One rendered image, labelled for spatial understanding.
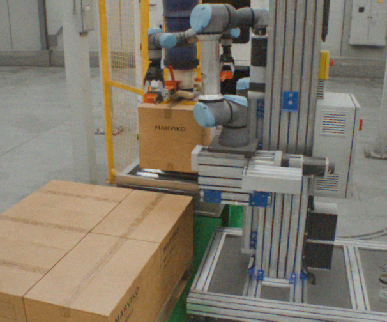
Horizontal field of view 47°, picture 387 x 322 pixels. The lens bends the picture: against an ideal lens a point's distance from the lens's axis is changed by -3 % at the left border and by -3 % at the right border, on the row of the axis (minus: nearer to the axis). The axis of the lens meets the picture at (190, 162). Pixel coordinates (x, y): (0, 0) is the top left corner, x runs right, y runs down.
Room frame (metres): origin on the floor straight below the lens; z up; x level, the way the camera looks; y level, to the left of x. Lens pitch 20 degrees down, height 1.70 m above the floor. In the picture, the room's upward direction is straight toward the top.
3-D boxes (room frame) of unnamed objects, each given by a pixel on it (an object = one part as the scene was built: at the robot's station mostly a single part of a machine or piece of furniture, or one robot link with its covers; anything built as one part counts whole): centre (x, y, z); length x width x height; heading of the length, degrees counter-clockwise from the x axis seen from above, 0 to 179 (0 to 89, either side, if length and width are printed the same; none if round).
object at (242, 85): (2.60, -0.33, 1.20); 0.13 x 0.12 x 0.14; 109
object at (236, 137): (2.12, -0.21, 1.09); 0.15 x 0.15 x 0.10
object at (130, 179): (2.71, 0.15, 0.58); 0.70 x 0.03 x 0.06; 74
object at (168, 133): (3.01, 0.07, 0.86); 0.60 x 0.40 x 0.40; 168
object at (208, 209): (2.71, 0.15, 0.48); 0.70 x 0.03 x 0.15; 74
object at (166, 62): (3.02, 0.06, 1.31); 0.23 x 0.23 x 0.04
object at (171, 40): (2.38, 0.11, 1.50); 0.11 x 0.11 x 0.08; 35
